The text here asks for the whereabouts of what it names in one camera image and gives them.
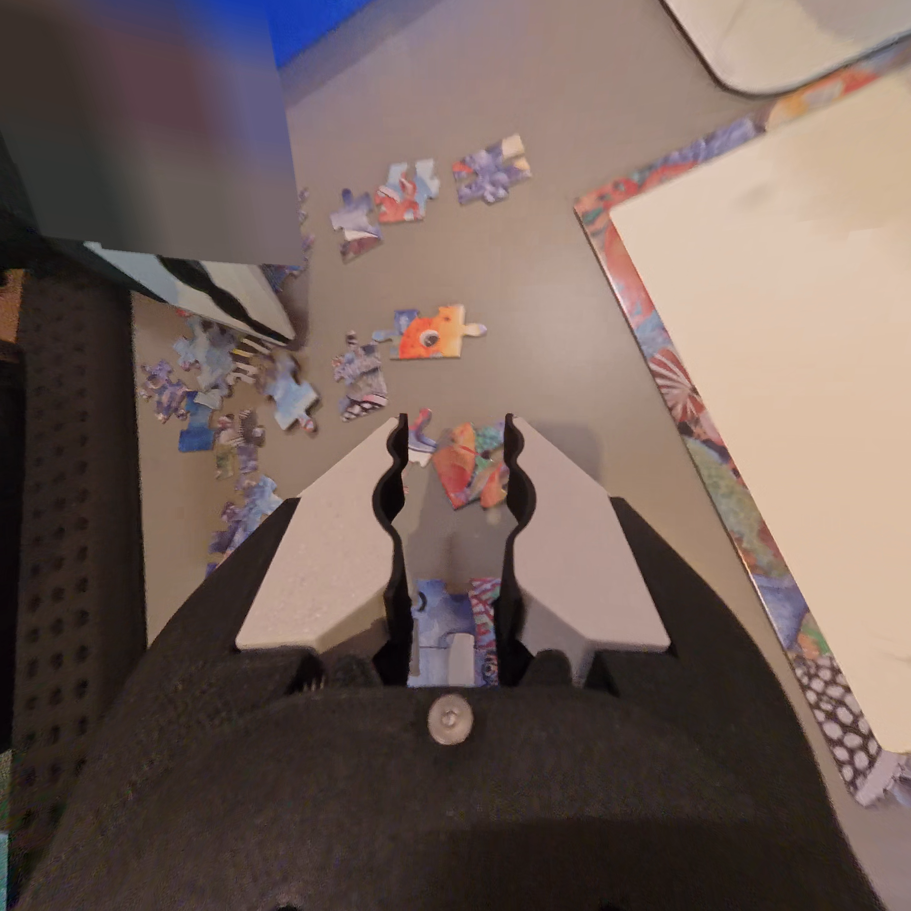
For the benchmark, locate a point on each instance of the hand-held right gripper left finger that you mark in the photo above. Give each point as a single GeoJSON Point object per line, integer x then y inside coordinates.
{"type": "Point", "coordinates": [313, 569]}

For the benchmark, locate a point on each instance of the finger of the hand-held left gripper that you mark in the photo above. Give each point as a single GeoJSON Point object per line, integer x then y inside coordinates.
{"type": "Point", "coordinates": [156, 281]}
{"type": "Point", "coordinates": [263, 299]}

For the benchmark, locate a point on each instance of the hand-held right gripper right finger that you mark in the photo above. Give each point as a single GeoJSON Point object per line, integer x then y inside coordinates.
{"type": "Point", "coordinates": [591, 569]}

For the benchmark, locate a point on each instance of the black white spotted puzzle piece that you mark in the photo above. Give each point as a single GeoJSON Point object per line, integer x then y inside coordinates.
{"type": "Point", "coordinates": [359, 377]}

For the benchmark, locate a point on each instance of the blue white-patch puzzle piece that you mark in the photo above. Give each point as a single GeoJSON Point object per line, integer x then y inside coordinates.
{"type": "Point", "coordinates": [434, 665]}

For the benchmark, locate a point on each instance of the orange green puzzle piece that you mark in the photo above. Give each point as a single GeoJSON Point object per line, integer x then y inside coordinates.
{"type": "Point", "coordinates": [462, 462]}

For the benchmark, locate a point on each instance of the red white banded puzzle piece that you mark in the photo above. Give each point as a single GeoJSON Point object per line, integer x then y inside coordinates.
{"type": "Point", "coordinates": [421, 441]}

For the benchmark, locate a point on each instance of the orange pufferfish puzzle piece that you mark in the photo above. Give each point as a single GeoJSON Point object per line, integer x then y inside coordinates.
{"type": "Point", "coordinates": [434, 334]}

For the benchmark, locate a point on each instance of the pile of loose puzzle pieces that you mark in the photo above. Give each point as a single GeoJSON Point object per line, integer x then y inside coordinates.
{"type": "Point", "coordinates": [491, 171]}

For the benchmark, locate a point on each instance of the blue plastic bin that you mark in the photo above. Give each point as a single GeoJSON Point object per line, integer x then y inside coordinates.
{"type": "Point", "coordinates": [327, 25]}

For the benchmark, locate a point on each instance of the silver document stand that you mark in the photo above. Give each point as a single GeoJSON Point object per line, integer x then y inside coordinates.
{"type": "Point", "coordinates": [783, 35]}

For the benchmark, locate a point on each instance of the puzzle frame board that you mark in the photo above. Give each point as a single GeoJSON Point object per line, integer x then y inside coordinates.
{"type": "Point", "coordinates": [783, 356]}

